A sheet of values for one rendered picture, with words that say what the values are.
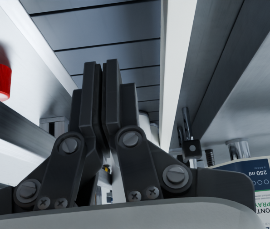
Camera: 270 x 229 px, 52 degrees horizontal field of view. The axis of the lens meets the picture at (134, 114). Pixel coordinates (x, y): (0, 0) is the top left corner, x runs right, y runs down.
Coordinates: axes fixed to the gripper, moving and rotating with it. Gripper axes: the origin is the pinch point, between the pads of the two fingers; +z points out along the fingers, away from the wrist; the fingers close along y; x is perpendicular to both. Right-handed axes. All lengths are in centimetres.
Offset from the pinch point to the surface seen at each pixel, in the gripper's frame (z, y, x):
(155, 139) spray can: 11.7, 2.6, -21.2
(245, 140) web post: 19.3, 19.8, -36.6
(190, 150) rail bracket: 14.3, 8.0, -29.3
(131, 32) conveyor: 6.9, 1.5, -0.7
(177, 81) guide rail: 3.9, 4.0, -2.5
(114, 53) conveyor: 7.7, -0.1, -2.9
